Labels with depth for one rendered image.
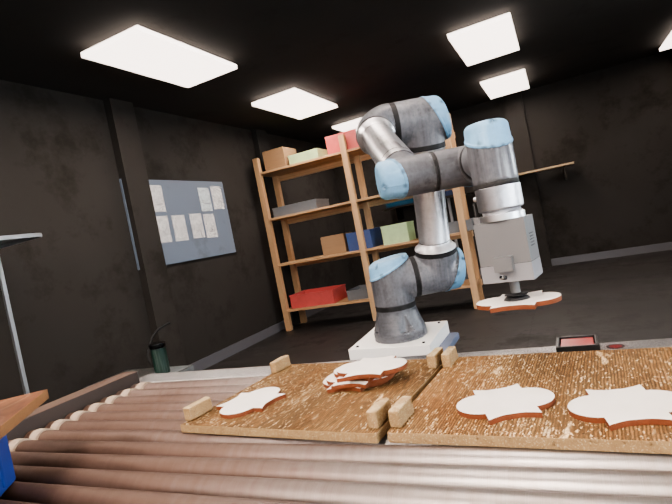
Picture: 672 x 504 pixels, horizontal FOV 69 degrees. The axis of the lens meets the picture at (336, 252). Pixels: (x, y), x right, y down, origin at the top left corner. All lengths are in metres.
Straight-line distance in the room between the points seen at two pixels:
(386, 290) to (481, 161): 0.61
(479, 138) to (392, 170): 0.16
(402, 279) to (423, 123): 0.42
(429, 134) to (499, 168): 0.47
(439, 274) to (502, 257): 0.55
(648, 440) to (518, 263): 0.32
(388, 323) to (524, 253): 0.62
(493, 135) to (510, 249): 0.19
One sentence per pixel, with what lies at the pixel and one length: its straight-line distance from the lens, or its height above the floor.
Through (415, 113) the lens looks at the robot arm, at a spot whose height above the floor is 1.49.
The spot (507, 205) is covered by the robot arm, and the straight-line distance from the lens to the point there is 0.85.
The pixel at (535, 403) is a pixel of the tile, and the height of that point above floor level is 0.94.
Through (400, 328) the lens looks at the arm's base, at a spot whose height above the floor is 0.94.
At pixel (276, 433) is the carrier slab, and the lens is 0.86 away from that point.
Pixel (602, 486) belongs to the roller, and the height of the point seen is 0.91.
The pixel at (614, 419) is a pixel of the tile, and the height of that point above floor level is 0.94.
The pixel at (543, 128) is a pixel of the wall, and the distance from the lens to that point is 9.23.
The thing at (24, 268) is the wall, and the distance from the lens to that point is 4.73.
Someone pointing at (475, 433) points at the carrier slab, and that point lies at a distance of 0.71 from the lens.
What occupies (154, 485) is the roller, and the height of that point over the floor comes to 0.91.
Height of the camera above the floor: 1.23
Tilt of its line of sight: 2 degrees down
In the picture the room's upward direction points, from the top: 11 degrees counter-clockwise
